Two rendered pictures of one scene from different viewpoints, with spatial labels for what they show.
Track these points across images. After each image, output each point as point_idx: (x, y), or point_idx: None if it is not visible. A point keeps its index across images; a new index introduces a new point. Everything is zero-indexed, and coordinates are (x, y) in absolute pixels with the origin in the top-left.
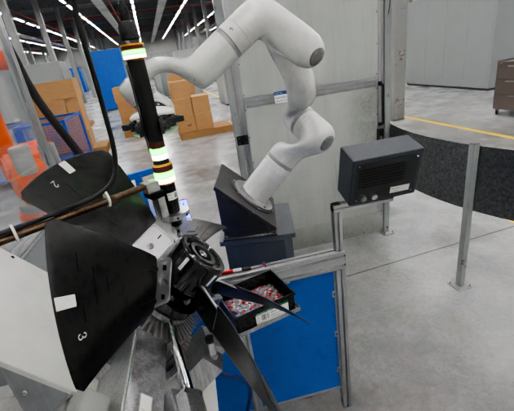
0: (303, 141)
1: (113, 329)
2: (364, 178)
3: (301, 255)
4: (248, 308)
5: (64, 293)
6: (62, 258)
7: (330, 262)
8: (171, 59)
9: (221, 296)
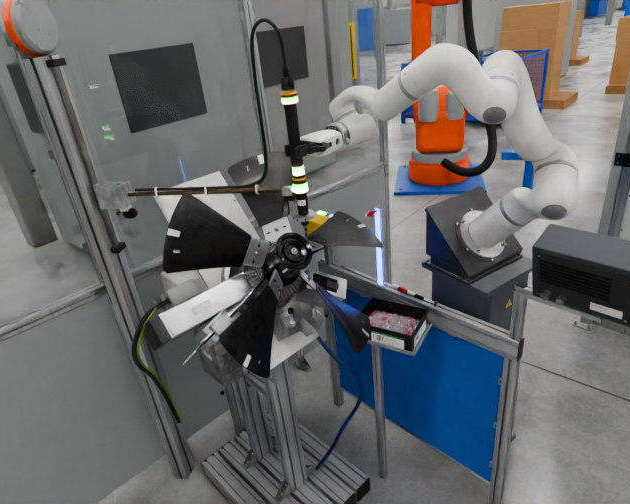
0: (526, 198)
1: (199, 258)
2: (547, 272)
3: (476, 318)
4: (378, 324)
5: (174, 228)
6: (182, 212)
7: (499, 344)
8: (360, 91)
9: (345, 297)
